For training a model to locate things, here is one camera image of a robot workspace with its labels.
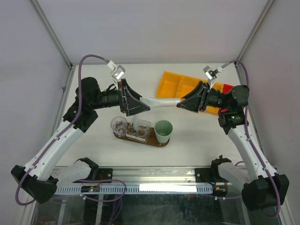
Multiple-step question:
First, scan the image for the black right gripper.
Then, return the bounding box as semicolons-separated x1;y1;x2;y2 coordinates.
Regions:
176;81;230;113

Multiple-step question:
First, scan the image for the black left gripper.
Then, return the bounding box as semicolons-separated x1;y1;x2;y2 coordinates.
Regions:
91;79;150;116

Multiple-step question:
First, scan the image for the white toothpaste tube black cap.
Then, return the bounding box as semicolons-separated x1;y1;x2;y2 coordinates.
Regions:
132;115;140;131

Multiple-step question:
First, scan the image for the clear glass tumbler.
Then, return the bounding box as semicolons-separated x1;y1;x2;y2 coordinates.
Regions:
111;117;128;137

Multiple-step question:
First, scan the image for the clear glass holder block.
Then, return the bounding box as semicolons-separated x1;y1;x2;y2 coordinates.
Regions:
126;119;152;143

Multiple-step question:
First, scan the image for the green plastic cup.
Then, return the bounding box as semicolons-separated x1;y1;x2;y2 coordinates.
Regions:
154;120;173;144

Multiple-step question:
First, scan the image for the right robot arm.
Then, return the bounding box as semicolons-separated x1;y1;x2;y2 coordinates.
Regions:
177;82;289;210

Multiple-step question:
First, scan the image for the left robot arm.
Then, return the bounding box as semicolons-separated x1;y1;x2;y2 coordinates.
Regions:
11;77;150;204

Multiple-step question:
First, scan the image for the wooden oval tray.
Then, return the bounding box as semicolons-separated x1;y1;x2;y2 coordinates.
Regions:
113;127;169;148

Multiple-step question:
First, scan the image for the yellow bin middle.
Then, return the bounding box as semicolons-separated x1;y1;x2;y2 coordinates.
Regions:
175;75;201;98

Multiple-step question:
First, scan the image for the yellow bin left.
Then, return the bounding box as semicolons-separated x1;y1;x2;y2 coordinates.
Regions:
156;71;183;98

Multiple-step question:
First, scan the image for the red plastic bin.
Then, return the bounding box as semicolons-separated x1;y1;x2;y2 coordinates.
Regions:
222;84;234;94

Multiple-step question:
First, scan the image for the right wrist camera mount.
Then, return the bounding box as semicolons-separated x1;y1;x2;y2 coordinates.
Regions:
203;66;224;89

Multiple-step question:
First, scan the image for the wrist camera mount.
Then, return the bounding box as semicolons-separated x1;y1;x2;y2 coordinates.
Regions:
107;60;125;89
203;66;224;89

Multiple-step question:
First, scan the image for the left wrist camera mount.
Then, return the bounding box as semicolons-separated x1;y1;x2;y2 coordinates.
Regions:
107;60;125;89

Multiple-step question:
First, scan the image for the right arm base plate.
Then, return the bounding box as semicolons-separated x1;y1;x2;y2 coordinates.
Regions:
194;167;225;185

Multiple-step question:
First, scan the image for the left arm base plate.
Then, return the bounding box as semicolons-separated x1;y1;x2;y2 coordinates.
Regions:
77;167;113;183

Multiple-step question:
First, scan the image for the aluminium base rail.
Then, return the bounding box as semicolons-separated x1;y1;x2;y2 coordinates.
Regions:
51;163;268;187

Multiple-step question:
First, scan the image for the white cable duct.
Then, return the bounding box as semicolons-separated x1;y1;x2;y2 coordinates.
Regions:
56;184;213;195

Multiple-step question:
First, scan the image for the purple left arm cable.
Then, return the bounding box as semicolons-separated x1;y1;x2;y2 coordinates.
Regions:
15;54;110;206

